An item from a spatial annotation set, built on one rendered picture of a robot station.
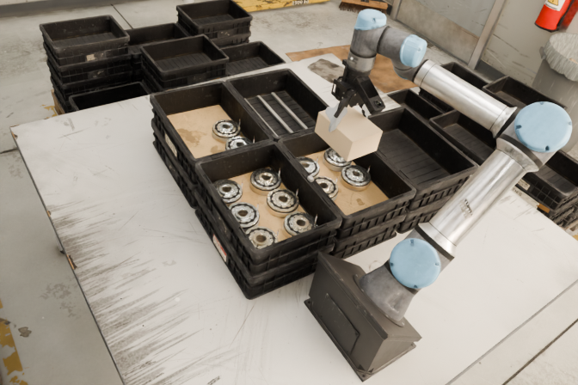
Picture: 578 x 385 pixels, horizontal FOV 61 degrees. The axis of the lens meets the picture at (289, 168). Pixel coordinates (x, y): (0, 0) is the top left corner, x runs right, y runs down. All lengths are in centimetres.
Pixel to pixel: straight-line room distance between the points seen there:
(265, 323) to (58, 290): 122
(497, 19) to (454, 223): 342
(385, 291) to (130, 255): 78
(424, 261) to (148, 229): 90
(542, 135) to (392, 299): 54
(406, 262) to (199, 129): 97
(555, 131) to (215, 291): 99
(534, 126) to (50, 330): 194
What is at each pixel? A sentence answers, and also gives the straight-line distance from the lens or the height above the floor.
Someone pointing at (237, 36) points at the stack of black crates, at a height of 48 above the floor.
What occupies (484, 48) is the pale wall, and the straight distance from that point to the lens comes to 461.
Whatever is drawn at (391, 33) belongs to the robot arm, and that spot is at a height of 143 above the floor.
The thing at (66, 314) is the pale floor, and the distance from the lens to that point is 237.
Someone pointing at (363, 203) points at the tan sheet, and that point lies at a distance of 166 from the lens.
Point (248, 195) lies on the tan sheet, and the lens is 160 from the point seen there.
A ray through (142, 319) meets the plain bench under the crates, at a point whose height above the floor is 70.
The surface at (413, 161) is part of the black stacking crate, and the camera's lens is 191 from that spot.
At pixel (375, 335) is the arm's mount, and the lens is 129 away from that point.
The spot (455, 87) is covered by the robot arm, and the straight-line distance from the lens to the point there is 140.
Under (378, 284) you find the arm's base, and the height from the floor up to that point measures 91.
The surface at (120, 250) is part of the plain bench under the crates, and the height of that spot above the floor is 70.
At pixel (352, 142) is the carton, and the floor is 112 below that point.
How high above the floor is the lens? 196
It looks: 41 degrees down
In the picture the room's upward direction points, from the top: 11 degrees clockwise
